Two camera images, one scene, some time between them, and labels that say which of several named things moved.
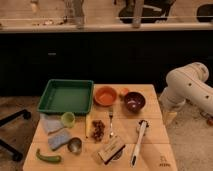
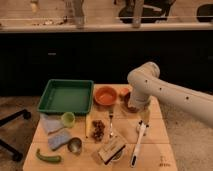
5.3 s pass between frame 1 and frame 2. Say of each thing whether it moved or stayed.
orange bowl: stayed
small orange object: stayed
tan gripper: moved
